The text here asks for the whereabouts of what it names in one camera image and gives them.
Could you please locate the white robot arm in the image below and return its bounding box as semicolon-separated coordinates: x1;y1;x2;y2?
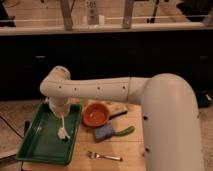
40;66;205;171

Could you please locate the green plastic tray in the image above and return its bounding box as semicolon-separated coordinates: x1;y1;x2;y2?
16;103;82;165

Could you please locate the orange bowl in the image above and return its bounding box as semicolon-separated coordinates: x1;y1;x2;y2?
82;103;110;127

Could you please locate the blue sponge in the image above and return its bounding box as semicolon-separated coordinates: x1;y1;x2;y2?
94;123;114;141

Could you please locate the green vegetable toy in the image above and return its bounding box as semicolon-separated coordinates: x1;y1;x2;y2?
114;126;135;137

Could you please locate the wooden board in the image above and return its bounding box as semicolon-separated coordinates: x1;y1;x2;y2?
22;102;146;171

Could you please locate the silver fork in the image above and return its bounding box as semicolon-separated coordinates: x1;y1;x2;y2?
87;151;123;162

